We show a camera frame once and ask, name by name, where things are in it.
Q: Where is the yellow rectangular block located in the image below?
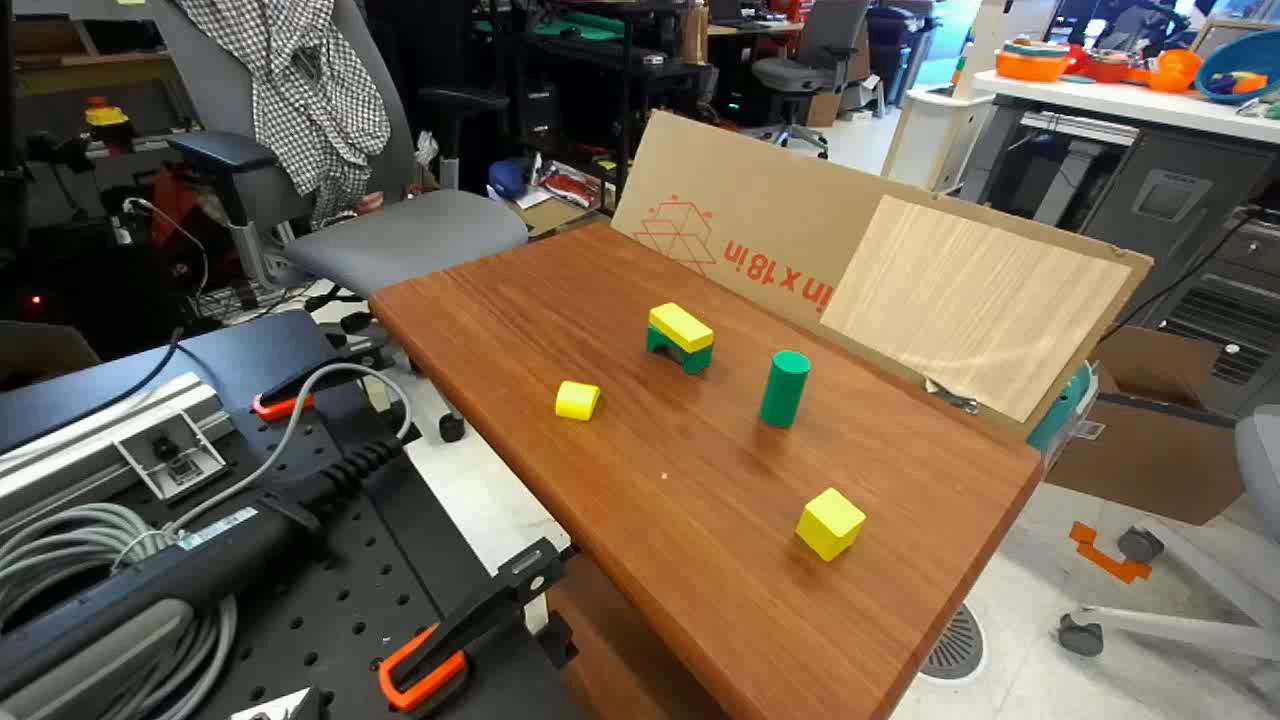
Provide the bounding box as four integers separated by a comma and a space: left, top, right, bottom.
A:
642, 300, 714, 358

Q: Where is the green arch block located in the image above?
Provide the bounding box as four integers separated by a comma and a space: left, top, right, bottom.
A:
642, 324, 714, 380

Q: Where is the small yellow cube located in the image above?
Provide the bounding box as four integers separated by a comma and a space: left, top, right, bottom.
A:
553, 375, 605, 427

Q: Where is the green cylinder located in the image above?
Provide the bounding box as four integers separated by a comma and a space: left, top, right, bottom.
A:
754, 346, 814, 430

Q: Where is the brown cardboard sheet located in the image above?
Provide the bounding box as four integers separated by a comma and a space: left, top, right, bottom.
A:
607, 107, 1156, 430

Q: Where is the gray office chair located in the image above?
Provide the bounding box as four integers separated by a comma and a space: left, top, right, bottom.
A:
165, 0, 532, 300

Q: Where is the black office chair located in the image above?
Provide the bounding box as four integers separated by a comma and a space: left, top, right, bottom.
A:
741, 0, 873, 150

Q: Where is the black perforated board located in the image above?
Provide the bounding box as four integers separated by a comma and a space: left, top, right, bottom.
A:
196, 437, 590, 720

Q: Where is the white cylindrical bin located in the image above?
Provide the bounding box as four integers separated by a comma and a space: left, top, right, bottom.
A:
875, 82, 998, 195

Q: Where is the round floor drain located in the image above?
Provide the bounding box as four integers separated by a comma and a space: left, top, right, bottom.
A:
914, 603, 991, 687

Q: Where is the teal plastic item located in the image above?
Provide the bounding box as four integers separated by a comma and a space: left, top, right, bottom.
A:
1022, 358, 1104, 463

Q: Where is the checkered cloth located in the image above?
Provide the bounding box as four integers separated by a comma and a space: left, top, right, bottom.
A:
176, 0, 394, 198

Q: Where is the orange bowl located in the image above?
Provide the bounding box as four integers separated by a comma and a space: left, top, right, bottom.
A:
991, 39, 1072, 86

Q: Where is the brown cardboard box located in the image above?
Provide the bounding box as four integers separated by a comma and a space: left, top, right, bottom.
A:
1043, 324, 1251, 527

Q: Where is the white background table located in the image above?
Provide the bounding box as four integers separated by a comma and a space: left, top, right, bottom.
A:
970, 64, 1280, 150

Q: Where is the gray chair base with casters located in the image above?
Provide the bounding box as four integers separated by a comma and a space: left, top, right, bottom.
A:
1054, 403, 1280, 704

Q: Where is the blue bowl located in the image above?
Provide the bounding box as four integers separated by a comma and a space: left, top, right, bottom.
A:
1195, 32, 1280, 107

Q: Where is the black clamp with orange handle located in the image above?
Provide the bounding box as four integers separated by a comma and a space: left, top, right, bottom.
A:
375, 534, 574, 714

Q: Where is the thin gray cable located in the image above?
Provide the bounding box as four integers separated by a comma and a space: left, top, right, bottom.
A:
157, 354, 421, 544

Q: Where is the orange handled clamp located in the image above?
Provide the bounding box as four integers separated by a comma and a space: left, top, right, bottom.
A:
248, 375, 336, 427

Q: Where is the black corrugated cable hose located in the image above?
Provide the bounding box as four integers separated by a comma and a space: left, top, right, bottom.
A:
0, 437, 412, 697

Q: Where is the orange floor bracket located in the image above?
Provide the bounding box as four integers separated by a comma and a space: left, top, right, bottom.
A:
1068, 516, 1156, 588

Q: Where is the aluminium rail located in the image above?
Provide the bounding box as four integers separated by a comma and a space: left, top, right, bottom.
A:
0, 370, 230, 506

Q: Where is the gray cable bundle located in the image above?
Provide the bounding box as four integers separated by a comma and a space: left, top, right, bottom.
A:
0, 497, 244, 720

